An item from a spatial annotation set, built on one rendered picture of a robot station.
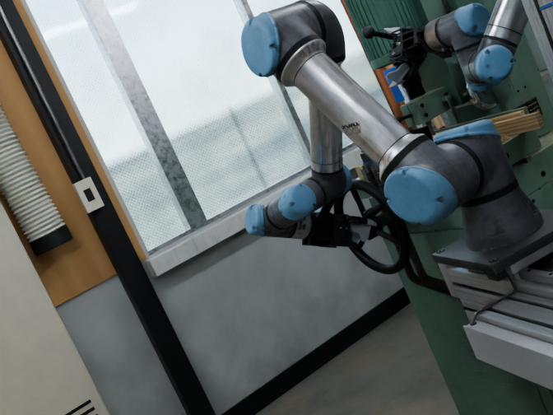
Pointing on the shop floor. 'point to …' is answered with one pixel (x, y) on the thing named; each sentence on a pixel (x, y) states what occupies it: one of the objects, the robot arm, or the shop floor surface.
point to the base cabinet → (439, 240)
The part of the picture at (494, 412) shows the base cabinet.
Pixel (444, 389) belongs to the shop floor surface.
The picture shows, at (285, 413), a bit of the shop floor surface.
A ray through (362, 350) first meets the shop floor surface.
